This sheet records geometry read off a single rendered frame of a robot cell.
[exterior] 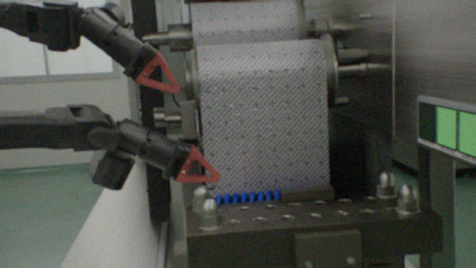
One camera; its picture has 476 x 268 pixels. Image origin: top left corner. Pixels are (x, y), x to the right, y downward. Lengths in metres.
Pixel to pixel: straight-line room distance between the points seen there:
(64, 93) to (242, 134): 5.76
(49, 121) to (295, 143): 0.43
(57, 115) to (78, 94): 5.74
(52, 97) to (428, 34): 6.10
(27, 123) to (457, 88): 0.64
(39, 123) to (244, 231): 0.37
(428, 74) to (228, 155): 0.39
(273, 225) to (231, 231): 0.07
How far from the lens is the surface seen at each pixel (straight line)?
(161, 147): 1.01
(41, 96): 6.79
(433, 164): 1.29
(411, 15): 0.92
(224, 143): 1.03
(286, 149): 1.05
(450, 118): 0.79
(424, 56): 0.88
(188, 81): 1.04
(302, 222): 0.89
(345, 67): 1.11
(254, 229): 0.87
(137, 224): 1.39
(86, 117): 0.97
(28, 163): 6.93
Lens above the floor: 1.31
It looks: 9 degrees down
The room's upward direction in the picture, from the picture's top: 3 degrees counter-clockwise
